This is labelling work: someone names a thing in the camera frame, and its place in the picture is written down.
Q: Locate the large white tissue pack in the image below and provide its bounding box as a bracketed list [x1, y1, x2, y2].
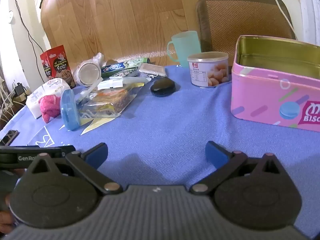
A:
[26, 78, 72, 119]

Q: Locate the pink fluffy cloth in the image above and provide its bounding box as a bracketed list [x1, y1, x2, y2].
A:
[38, 95, 62, 124]

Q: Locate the black oval case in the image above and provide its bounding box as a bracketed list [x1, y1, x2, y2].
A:
[150, 78, 176, 97]

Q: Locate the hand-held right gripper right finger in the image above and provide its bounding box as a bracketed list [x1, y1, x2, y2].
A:
[189, 141, 285, 195]

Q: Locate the teal plastic cup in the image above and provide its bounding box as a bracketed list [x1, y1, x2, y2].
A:
[167, 31, 202, 68]

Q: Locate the gold metal tin box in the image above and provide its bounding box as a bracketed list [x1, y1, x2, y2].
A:
[230, 35, 320, 132]

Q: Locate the wood-pattern board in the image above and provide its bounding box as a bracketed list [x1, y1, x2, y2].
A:
[41, 0, 208, 65]

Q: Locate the green toothpaste box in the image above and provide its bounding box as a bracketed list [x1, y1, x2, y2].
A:
[101, 57, 148, 78]

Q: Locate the person's left hand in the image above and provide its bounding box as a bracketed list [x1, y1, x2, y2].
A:
[0, 210, 16, 234]

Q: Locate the black charger plug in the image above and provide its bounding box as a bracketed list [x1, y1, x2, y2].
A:
[14, 82, 28, 98]

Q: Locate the paper cup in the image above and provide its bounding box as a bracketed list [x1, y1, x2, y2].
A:
[187, 52, 229, 88]

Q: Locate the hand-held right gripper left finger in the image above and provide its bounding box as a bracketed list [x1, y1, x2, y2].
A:
[24, 142, 123, 196]

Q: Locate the black cable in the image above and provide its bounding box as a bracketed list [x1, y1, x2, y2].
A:
[7, 0, 48, 53]

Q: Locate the green-white small tissue packet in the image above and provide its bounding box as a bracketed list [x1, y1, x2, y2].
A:
[109, 69, 138, 80]

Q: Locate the brown clear pouch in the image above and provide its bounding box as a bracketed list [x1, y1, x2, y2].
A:
[138, 63, 167, 78]

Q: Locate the white window frame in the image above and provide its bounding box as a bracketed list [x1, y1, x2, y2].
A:
[295, 0, 320, 47]

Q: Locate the white cable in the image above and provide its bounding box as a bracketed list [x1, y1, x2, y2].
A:
[265, 0, 295, 32]

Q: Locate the white flat packet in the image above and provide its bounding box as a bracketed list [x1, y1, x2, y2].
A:
[97, 77, 152, 90]

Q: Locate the red snack box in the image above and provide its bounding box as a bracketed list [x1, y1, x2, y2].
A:
[40, 45, 77, 90]

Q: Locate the orange scrub pad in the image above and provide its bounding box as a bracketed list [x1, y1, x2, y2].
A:
[79, 82, 145, 118]

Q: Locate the plastic-wrapped round jar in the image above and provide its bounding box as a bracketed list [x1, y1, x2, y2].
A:
[73, 52, 105, 87]

